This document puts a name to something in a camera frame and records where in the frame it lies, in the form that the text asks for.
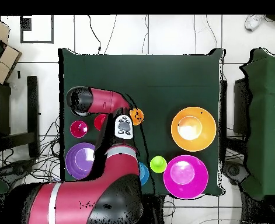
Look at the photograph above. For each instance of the blue bowl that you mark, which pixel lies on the blue bowl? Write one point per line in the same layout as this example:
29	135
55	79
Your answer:
144	173

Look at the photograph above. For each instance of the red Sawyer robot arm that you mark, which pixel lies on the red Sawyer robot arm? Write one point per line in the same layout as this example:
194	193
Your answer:
81	198

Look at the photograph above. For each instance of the large orange bowl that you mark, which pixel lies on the large orange bowl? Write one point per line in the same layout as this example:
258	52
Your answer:
207	137

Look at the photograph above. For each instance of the dark green tablecloth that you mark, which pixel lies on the dark green tablecloth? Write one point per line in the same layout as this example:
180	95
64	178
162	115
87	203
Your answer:
163	81

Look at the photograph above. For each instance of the orange cup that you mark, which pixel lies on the orange cup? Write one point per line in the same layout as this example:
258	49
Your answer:
137	115

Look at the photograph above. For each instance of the black box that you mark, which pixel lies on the black box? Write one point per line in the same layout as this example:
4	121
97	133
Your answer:
240	105

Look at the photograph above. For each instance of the lime green cup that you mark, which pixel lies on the lime green cup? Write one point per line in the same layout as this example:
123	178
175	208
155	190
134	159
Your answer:
158	164

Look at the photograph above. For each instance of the black chair frame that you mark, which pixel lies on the black chair frame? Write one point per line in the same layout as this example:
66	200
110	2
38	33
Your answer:
32	105

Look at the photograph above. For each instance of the purple bowl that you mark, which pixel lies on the purple bowl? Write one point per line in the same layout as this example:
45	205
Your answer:
73	165

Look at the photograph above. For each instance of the magenta cup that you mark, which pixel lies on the magenta cup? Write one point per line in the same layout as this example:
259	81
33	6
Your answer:
76	130

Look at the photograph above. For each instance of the white shoe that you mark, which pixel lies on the white shoe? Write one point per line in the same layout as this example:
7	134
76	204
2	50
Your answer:
252	22

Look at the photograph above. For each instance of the large pink bowl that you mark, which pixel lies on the large pink bowl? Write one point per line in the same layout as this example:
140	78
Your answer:
198	182

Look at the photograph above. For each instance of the red cup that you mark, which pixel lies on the red cup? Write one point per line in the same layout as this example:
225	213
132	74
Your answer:
98	122

